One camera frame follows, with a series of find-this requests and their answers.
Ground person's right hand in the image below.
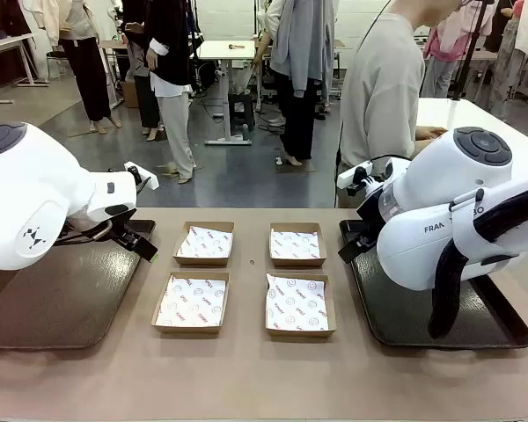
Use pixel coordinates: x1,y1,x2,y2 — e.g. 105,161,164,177
414,126,448,142

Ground black textured serving tray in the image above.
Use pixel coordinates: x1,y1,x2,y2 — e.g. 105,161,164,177
338,218,528,351

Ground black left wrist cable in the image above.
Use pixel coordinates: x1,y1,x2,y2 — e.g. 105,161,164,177
55,218,115,245

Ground background workbench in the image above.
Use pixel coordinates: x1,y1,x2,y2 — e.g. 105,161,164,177
466,48,499,96

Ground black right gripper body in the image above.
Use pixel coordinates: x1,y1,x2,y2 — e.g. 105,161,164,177
355,186,385,242

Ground mannequin grey cardigan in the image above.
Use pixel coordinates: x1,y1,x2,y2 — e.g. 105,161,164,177
253,0,336,167

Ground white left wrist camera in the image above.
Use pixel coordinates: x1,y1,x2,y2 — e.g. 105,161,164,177
123,161,160,191

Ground mannequin black jacket grey trousers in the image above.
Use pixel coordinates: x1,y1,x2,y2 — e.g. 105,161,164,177
143,0,200,185

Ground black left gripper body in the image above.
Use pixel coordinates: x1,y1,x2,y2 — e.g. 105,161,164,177
110,219,156,260

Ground mannequin dark patterned clothes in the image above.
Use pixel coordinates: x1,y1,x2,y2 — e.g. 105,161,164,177
121,0,165,142

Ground mannequin cream jacket black trousers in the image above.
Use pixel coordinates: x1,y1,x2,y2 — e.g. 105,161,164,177
29,0,124,134

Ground white side table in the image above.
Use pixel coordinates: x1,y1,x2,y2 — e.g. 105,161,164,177
415,98,528,175

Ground mannequin light patterned trousers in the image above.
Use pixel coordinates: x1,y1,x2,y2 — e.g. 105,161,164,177
487,0,528,120

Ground mannequin pink hoodie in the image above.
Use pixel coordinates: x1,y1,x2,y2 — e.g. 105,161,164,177
422,0,497,98

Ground black stand pole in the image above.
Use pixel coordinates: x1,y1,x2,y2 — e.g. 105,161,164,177
448,0,489,101

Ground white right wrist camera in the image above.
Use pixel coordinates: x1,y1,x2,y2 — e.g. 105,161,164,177
336,161,373,197

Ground dark brown serving tray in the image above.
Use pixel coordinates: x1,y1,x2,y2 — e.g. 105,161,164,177
0,218,158,352

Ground white table with clothes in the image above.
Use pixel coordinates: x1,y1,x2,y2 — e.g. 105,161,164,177
0,33,40,106

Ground person in beige sweater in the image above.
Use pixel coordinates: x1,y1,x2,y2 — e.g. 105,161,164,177
336,0,461,208

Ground black stool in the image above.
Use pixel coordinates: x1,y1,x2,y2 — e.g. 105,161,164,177
227,91,257,133

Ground black chair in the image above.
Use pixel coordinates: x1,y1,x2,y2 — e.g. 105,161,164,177
46,50,70,80

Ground shallow brown cardboard box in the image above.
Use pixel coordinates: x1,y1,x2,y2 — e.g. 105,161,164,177
172,221,236,268
263,272,338,338
267,222,327,268
151,271,231,334

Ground brown cardboard carton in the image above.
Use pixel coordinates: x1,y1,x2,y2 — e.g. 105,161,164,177
121,81,140,109

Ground white height-adjustable desk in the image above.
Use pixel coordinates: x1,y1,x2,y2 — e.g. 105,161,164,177
196,39,259,146

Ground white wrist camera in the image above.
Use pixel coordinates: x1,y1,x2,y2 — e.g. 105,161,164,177
123,161,160,191
336,161,373,197

